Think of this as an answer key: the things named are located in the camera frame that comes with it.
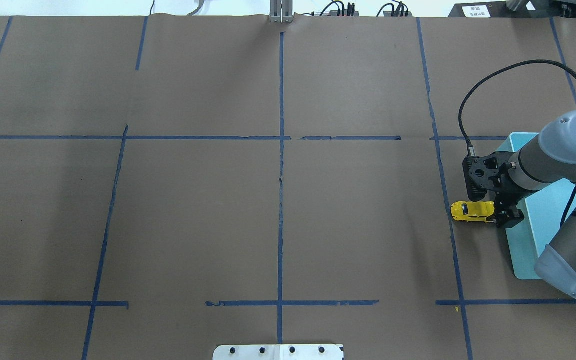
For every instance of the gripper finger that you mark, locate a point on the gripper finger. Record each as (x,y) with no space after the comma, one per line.
(507,216)
(504,171)

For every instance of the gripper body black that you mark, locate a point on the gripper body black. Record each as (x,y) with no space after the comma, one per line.
(506,196)

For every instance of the yellow beetle toy car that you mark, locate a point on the yellow beetle toy car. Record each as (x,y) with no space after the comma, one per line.
(472,212)

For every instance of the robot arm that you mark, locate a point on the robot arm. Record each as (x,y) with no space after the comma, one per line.
(538,176)

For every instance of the teal plastic bin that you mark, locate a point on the teal plastic bin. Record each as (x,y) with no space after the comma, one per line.
(543,215)

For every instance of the black box with knob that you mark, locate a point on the black box with knob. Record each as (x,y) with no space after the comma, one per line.
(489,9)

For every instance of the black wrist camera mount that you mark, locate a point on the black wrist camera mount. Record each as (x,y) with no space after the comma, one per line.
(479,172)

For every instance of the aluminium frame post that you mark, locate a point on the aluminium frame post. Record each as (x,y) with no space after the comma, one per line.
(281,11)

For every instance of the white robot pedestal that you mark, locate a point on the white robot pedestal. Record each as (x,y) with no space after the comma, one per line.
(314,351)

